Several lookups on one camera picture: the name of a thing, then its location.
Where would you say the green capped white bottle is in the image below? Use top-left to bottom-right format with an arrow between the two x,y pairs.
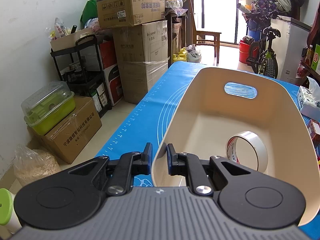
0,188 -> 22,234

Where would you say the cardboard box on floor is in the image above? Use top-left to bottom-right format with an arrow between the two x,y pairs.
29,96 -> 102,164

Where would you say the wrapped bottom cardboard box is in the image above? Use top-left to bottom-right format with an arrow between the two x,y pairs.
118,59 -> 168,104

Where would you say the white tape roll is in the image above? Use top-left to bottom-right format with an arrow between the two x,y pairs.
226,131 -> 268,173

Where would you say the green black bicycle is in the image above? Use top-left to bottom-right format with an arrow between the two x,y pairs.
242,8 -> 282,79

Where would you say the red bucket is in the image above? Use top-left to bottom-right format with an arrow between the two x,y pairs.
239,40 -> 250,64

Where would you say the wooden chair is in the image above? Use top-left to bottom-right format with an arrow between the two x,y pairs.
188,0 -> 221,64

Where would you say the green white product box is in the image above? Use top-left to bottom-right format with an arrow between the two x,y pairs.
311,44 -> 320,74

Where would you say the floral tissue box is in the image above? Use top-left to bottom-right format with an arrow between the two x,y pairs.
297,77 -> 320,122

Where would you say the beige plastic storage bin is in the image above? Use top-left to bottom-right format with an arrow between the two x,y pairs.
151,68 -> 319,225

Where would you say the yellow oil jug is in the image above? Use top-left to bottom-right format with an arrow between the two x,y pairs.
172,48 -> 188,62

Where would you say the green container with clear lid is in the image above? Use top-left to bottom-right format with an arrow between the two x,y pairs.
21,81 -> 75,135

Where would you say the small red box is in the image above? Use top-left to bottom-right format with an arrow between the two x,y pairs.
307,119 -> 320,145

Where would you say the top cardboard box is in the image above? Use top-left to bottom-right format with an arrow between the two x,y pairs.
96,0 -> 165,29

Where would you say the middle cardboard box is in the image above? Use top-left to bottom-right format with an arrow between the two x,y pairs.
112,20 -> 168,62

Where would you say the open cardboard tray on cart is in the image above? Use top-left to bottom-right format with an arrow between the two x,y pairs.
50,28 -> 93,51

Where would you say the white chest freezer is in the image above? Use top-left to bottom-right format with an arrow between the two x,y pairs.
271,16 -> 311,86

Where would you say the bag of grain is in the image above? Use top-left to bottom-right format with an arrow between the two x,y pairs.
13,145 -> 61,186

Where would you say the black shelf cart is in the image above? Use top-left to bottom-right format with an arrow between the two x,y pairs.
50,34 -> 112,117

